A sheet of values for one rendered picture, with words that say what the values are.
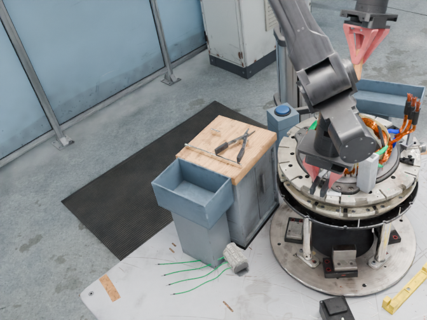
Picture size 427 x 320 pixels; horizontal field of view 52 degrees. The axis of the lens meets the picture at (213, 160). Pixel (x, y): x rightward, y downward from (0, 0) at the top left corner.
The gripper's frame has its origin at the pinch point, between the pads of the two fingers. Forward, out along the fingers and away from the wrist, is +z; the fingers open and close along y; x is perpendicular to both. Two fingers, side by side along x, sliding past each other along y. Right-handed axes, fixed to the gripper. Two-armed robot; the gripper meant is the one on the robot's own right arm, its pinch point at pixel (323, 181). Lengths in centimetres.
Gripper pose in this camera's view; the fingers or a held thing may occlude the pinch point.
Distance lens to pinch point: 88.9
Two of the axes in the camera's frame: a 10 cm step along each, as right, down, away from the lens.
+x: 4.9, -6.2, 6.1
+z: 0.4, 7.2, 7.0
